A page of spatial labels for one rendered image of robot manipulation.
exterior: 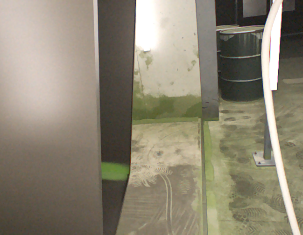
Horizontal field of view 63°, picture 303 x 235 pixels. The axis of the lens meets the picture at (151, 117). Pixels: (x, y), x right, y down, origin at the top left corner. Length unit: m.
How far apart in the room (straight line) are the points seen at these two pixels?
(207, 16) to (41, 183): 2.26
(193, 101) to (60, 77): 2.36
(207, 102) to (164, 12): 1.05
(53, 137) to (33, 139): 0.05
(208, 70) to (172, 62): 0.39
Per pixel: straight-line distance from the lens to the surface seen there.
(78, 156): 0.58
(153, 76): 2.74
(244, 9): 7.45
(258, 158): 2.23
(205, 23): 2.62
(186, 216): 1.66
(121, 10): 1.07
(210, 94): 2.77
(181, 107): 2.82
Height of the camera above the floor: 1.23
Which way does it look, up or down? 23 degrees down
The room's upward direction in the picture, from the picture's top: 9 degrees counter-clockwise
